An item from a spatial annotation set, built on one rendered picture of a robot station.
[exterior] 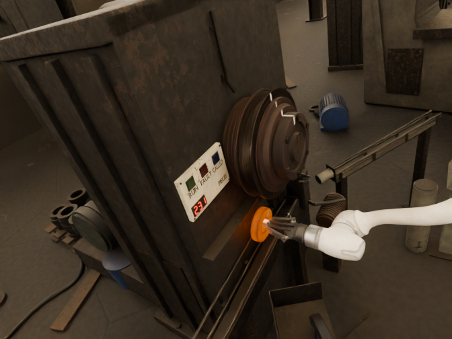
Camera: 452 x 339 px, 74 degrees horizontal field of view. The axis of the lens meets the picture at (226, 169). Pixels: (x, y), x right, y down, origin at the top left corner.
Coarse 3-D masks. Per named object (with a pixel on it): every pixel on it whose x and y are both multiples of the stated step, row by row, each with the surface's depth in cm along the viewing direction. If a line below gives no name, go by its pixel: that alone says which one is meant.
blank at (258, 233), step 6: (258, 210) 129; (264, 210) 128; (270, 210) 134; (258, 216) 126; (264, 216) 129; (270, 216) 135; (252, 222) 126; (258, 222) 125; (252, 228) 126; (258, 228) 126; (264, 228) 134; (252, 234) 127; (258, 234) 127; (264, 234) 132; (258, 240) 128
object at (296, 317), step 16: (288, 288) 116; (304, 288) 116; (320, 288) 117; (272, 304) 118; (288, 304) 122; (304, 304) 121; (320, 304) 119; (288, 320) 117; (304, 320) 116; (288, 336) 113; (304, 336) 112
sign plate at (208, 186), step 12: (216, 144) 114; (204, 156) 109; (192, 168) 104; (216, 168) 115; (180, 180) 99; (204, 180) 110; (216, 180) 116; (228, 180) 123; (180, 192) 101; (192, 192) 105; (204, 192) 111; (216, 192) 117; (192, 204) 106; (204, 204) 112; (192, 216) 107
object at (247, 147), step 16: (256, 96) 118; (272, 96) 117; (288, 96) 129; (256, 112) 110; (240, 128) 112; (256, 128) 110; (240, 144) 112; (240, 160) 114; (256, 176) 115; (256, 192) 123; (272, 192) 129
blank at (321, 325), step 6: (312, 318) 103; (318, 318) 101; (312, 324) 106; (318, 324) 99; (324, 324) 99; (318, 330) 98; (324, 330) 98; (318, 336) 106; (324, 336) 96; (330, 336) 96
